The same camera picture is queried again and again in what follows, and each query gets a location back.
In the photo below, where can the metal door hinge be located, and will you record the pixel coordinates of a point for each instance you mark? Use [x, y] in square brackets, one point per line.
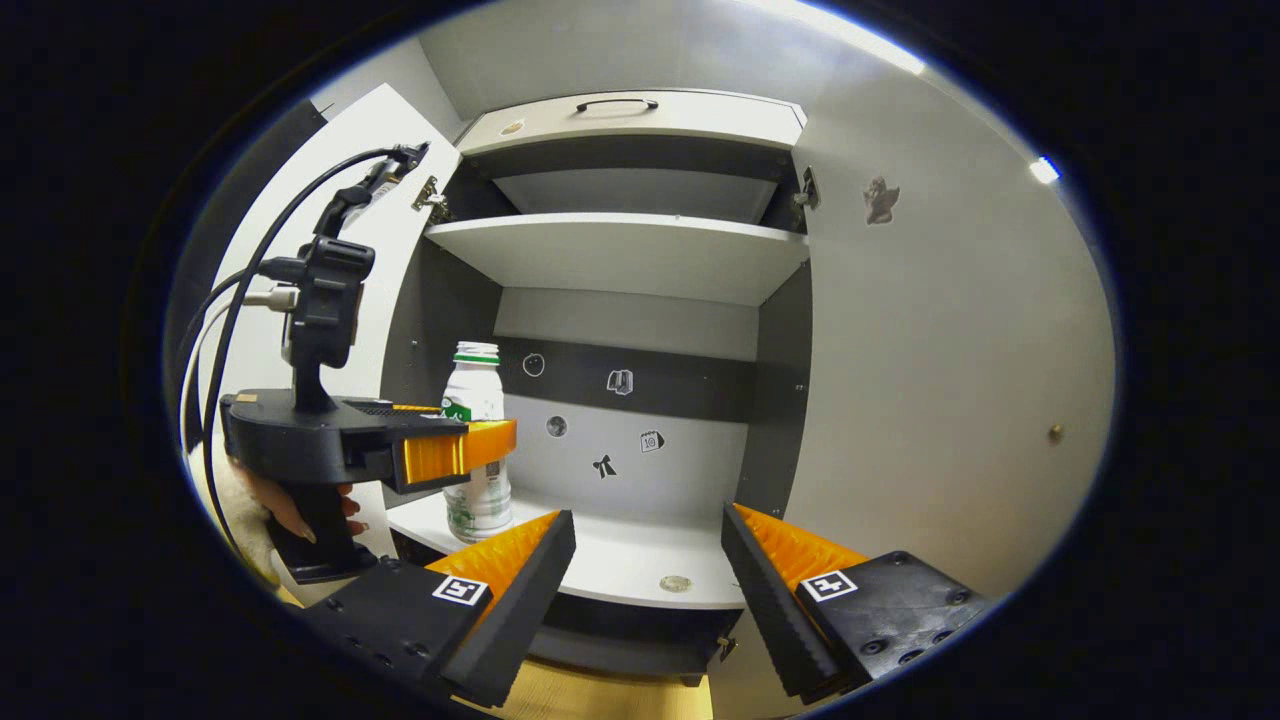
[727, 647]
[430, 196]
[807, 188]

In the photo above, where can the small ceiling light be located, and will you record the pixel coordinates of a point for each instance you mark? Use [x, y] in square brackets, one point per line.
[1044, 170]

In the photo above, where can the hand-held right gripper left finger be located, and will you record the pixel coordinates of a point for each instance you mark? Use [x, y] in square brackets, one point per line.
[525, 610]

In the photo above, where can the white and grey cabinet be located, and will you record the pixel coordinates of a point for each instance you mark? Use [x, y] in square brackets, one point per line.
[620, 255]

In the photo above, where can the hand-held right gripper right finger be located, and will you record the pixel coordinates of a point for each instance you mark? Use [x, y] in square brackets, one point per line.
[765, 610]

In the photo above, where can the white cabinet door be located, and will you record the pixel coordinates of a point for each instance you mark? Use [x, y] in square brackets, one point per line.
[950, 400]
[395, 125]

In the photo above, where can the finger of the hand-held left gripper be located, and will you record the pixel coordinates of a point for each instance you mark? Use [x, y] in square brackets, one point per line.
[455, 452]

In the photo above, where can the white bottle with green label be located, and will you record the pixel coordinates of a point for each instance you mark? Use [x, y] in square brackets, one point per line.
[475, 395]

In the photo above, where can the white cabinet drawer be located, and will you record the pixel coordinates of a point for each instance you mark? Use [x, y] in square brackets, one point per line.
[620, 125]

